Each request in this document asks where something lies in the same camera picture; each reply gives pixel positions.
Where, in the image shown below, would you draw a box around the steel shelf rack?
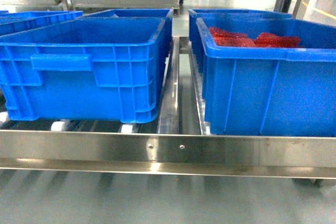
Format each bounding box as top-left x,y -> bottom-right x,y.
0,0 -> 336,185

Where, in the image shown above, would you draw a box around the blue plastic bin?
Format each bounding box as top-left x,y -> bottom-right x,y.
196,17 -> 335,137
1,17 -> 170,123

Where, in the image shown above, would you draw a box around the red parts in bin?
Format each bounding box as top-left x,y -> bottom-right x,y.
209,27 -> 301,48

